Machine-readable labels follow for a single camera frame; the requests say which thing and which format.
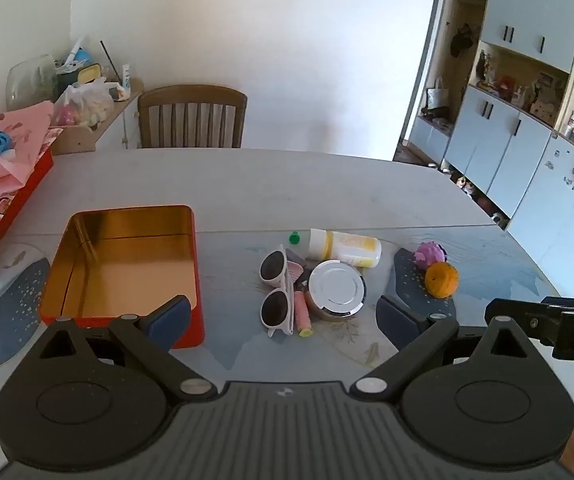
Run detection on white sunglasses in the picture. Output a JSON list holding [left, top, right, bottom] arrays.
[[258, 244, 304, 337]]

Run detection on thin black stick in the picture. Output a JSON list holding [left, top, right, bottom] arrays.
[[100, 40, 120, 81]]

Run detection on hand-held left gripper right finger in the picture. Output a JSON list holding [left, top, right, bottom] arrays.
[[349, 295, 535, 403]]

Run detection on white tote bag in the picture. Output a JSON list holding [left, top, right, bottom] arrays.
[[426, 77, 450, 110]]

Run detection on pink paper bag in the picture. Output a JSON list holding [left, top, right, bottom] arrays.
[[0, 100, 65, 211]]

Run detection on orange fruit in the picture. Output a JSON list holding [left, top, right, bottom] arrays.
[[424, 261, 459, 298]]

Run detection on teal container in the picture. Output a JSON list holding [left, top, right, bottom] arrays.
[[54, 67, 80, 101]]

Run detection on clear glass jar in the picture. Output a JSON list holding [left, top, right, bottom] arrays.
[[6, 54, 58, 111]]

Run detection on white wall cabinet unit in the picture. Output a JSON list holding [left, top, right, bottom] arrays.
[[392, 0, 574, 311]]

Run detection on printed oval placemat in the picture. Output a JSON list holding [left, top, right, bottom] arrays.
[[0, 242, 55, 373], [247, 245, 468, 376]]

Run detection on pink tube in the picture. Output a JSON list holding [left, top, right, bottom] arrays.
[[293, 290, 314, 337]]

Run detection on red printed box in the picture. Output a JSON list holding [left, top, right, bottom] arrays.
[[0, 147, 55, 241]]

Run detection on white bottle yellow label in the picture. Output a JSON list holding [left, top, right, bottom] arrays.
[[306, 228, 383, 268]]

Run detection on yellow lidded container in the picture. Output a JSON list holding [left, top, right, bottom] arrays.
[[77, 62, 105, 85]]

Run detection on wooden chair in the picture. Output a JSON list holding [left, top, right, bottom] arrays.
[[137, 85, 248, 150]]

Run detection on white plastic bag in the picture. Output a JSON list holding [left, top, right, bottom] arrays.
[[50, 76, 120, 128]]

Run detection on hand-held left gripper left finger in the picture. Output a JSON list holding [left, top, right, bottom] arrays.
[[37, 295, 218, 403]]

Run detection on red tin box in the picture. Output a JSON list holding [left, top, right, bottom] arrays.
[[40, 204, 207, 350]]

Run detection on dark hanging bag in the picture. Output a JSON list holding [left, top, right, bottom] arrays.
[[451, 22, 476, 58]]

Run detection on purple flower toy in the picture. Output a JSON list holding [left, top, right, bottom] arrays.
[[413, 241, 448, 273]]

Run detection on wooden side shelf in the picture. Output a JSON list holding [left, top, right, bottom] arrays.
[[50, 77, 145, 156]]

